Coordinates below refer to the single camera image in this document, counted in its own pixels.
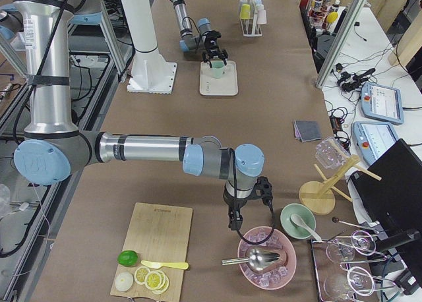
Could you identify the pink cup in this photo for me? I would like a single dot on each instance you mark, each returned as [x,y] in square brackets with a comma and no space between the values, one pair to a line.
[261,17]

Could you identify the wooden cutting board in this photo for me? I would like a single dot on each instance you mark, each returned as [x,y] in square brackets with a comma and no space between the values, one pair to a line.
[158,233]

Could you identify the yellow cup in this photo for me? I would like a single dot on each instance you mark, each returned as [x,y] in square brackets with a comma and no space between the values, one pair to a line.
[245,12]

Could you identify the wooden mug tree stand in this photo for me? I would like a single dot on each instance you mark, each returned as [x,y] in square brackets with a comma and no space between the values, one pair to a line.
[319,196]

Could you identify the cream rabbit tray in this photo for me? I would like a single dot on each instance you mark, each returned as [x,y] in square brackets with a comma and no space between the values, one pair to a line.
[225,86]

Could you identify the aluminium frame post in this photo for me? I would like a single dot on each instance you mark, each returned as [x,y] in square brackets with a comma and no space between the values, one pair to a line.
[339,41]

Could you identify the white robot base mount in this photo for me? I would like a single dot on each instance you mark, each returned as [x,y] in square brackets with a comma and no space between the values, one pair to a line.
[150,72]

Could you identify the lemon slices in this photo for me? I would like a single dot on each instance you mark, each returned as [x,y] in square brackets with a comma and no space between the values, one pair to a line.
[154,280]

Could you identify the green lime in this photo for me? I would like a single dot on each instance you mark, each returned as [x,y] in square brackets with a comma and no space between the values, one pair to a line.
[127,258]

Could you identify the green bowl with spoon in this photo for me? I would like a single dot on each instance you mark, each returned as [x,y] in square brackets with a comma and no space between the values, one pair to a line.
[299,222]

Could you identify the green cup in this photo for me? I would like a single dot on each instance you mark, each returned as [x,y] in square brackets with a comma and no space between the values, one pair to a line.
[217,68]

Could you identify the black monitor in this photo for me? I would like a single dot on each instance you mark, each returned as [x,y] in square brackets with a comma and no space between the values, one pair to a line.
[395,200]

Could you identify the pink bowl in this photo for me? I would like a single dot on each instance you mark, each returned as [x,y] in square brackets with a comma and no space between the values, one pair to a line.
[265,236]

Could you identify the wooden rack handle dowel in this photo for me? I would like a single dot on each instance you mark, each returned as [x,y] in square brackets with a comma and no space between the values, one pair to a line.
[252,9]

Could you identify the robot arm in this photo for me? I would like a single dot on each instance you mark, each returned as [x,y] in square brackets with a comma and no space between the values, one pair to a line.
[194,35]
[71,53]

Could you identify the folded grey cloth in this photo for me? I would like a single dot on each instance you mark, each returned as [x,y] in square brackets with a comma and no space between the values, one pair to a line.
[306,131]

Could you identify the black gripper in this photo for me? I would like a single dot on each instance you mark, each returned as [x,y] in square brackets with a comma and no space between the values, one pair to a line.
[211,47]
[235,204]

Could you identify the yellow lemon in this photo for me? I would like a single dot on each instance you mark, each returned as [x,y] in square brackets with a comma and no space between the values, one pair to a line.
[331,17]

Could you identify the teach pendant tablet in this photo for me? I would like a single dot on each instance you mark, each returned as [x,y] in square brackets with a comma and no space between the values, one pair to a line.
[373,139]
[382,103]

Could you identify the yellow plastic knife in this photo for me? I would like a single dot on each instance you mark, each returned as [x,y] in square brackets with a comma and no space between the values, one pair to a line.
[159,265]

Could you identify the wine glass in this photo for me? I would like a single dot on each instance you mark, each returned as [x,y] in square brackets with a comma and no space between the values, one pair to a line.
[354,284]
[360,243]

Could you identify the white wire cup rack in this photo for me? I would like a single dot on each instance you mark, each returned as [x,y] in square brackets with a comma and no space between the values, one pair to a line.
[249,27]

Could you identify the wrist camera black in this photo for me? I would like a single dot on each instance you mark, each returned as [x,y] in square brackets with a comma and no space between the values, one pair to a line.
[212,35]

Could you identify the white onion half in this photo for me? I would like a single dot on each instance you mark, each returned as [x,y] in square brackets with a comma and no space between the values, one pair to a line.
[124,281]

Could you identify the metal ice scoop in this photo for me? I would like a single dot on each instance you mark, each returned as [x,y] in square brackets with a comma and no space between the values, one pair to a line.
[260,259]

